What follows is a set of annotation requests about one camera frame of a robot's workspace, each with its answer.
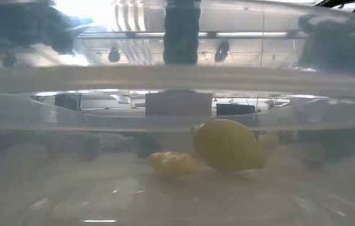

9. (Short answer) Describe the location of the clear plastic tupperware container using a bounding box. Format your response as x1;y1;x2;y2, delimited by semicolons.
0;0;355;226

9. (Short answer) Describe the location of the yellow lemon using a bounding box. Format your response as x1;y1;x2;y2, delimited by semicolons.
191;118;268;173

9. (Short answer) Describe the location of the small yellow produce piece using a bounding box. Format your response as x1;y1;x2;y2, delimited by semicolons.
147;151;198;180

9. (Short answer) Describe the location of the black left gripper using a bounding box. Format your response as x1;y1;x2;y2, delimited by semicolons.
0;3;94;67

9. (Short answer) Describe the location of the green cactus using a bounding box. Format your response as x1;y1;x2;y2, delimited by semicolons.
163;0;202;66

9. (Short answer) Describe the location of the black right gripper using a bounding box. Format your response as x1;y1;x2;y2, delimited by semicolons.
297;14;355;73

